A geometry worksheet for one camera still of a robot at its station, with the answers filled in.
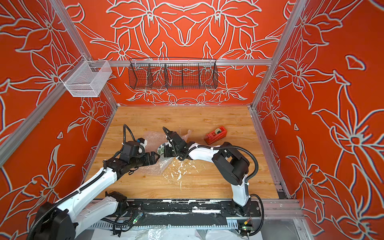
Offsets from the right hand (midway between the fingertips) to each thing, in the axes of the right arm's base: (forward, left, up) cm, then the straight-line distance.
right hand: (162, 149), depth 87 cm
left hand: (-5, +3, +2) cm, 6 cm away
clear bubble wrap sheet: (-9, -1, -2) cm, 9 cm away
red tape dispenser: (+11, -33, -1) cm, 35 cm away
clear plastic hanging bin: (+33, +49, +27) cm, 65 cm away
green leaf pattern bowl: (+2, +2, -2) cm, 3 cm away
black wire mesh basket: (+46, -4, +23) cm, 52 cm away
